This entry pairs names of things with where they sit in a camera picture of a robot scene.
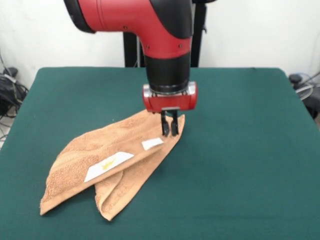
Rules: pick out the tan terry towel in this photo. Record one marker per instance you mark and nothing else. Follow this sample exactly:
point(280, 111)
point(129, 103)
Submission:
point(112, 155)

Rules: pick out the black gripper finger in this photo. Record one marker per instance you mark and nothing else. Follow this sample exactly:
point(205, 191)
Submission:
point(174, 125)
point(164, 125)

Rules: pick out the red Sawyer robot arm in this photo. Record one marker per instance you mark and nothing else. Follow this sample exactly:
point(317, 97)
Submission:
point(140, 20)

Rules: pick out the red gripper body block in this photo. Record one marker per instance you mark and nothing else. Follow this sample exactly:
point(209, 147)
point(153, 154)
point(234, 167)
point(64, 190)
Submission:
point(170, 102)

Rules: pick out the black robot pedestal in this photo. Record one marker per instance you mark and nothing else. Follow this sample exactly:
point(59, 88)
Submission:
point(200, 32)

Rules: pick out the dark green table cloth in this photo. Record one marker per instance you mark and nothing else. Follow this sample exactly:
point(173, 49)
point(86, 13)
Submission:
point(250, 162)

